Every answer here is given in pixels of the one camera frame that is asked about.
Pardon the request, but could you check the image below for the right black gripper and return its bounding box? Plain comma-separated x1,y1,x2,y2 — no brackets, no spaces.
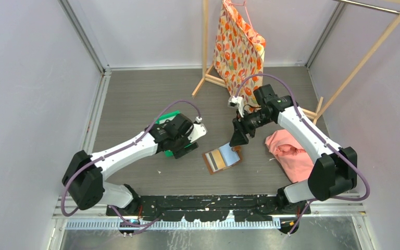
230,108,273,147

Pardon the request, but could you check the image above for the green plastic bin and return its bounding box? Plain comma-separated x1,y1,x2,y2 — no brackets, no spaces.
149,111,193,153

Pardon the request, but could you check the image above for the gold credit card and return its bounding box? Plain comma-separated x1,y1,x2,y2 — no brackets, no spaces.
207,149,226,172

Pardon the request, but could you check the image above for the brown leather card holder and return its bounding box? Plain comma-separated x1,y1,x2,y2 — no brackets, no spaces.
202,144,243,174

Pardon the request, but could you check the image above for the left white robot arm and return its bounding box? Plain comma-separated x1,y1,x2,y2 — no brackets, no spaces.
62,114,207,216

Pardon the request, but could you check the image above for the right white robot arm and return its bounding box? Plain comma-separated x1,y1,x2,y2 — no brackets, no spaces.
228,85,357,214

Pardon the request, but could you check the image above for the pink cloth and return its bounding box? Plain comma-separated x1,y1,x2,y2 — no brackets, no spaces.
265,129,314,183

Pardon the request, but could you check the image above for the wooden clothes rack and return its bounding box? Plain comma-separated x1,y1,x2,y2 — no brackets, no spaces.
191,0,400,121

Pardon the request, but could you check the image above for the floral fabric bag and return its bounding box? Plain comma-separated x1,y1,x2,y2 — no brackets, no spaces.
213,1,266,112

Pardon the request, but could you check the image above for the pink hanger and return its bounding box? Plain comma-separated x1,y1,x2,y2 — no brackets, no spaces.
224,0,256,35

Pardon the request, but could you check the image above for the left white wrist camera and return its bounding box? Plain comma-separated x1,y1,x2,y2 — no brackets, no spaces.
187,116,207,143

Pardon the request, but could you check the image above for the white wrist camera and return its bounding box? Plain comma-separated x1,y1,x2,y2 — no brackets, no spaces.
228,96,244,118
187,116,207,143

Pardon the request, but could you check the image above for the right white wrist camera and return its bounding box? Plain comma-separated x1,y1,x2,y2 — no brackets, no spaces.
228,96,244,118

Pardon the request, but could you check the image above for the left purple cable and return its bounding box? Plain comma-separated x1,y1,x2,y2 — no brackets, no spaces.
60,100,202,229

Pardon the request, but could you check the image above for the purple cable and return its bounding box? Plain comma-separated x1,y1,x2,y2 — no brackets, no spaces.
60,100,202,229
233,73,371,235

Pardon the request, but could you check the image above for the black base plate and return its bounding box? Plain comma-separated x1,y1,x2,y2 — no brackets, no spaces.
118,194,306,222

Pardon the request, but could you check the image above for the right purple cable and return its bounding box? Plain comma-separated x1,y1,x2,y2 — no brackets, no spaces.
233,73,371,235

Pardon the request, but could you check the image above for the aluminium frame rail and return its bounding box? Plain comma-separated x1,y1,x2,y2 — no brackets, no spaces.
53,193,366,230

